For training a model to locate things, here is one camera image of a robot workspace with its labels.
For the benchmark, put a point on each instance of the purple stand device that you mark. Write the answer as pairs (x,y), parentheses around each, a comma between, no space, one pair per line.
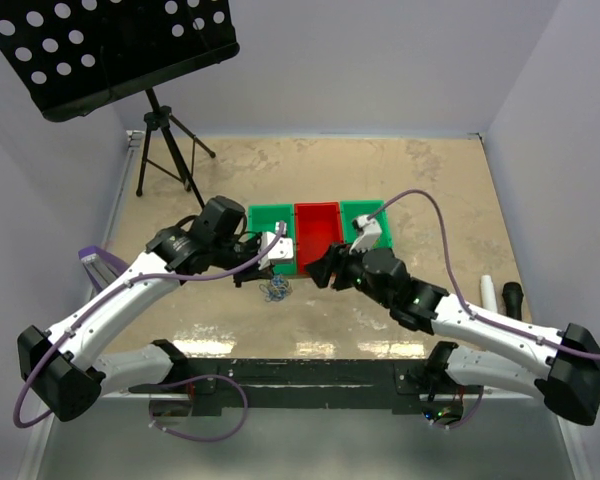
(101,266)

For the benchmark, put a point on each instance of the black microphone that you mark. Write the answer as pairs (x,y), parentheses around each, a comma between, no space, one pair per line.
(512,294)

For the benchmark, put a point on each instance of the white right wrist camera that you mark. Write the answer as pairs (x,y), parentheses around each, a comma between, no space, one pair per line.
(368,232)

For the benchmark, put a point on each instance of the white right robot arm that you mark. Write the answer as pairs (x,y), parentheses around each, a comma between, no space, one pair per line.
(559,366)

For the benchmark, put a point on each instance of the white plastic tube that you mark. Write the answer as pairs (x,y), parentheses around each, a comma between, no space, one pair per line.
(488,294)

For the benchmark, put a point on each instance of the black music stand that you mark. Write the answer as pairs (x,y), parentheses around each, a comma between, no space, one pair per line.
(75,57)

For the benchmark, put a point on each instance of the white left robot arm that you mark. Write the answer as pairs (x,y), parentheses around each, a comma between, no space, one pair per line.
(65,366)

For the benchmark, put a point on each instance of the left green plastic bin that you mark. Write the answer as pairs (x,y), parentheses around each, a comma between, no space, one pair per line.
(264,217)

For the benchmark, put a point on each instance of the red plastic bin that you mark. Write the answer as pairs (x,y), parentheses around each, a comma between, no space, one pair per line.
(317,226)

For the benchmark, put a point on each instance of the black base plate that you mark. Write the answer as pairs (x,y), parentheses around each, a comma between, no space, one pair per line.
(397,385)

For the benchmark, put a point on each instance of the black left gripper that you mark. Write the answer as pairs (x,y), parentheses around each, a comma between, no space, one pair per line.
(253,273)

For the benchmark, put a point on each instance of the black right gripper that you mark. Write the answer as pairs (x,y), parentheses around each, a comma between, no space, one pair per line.
(336,260)

